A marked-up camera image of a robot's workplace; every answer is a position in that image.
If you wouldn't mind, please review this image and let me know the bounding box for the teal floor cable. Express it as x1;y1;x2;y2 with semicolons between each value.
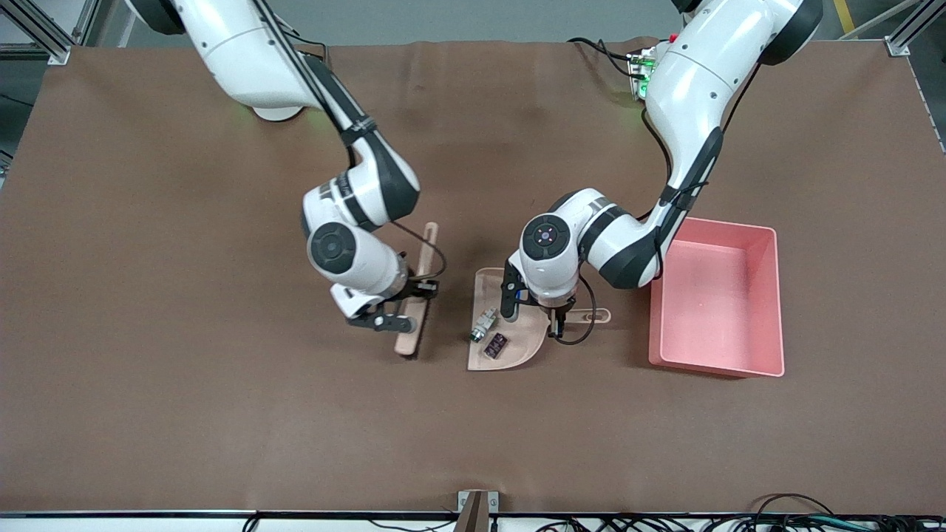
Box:
776;516;880;531

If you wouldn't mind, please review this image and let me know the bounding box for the black floor cable tangle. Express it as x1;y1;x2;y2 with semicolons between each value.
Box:
532;514;946;532

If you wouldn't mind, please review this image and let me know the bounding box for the aluminium frame post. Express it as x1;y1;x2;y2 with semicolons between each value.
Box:
0;0;101;64
843;0;946;57

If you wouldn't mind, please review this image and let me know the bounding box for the black arm base cable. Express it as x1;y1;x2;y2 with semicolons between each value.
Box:
292;33;330;64
568;37;644;79

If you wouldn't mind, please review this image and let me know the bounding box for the black looped floor cable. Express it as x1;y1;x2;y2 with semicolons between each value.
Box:
754;493;836;518

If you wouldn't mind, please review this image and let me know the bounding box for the white green switch component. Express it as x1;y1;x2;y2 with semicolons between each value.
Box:
469;307;497;344

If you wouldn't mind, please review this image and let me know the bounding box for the beige plastic dustpan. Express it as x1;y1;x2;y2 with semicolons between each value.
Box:
467;267;611;372

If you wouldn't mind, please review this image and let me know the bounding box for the brown table mat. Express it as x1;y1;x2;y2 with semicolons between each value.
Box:
0;37;946;514

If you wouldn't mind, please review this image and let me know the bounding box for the pink plastic bin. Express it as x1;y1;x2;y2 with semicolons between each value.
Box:
649;216;785;379

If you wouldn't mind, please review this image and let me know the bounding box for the metal mounting bracket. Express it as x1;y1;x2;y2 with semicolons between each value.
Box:
457;491;500;532

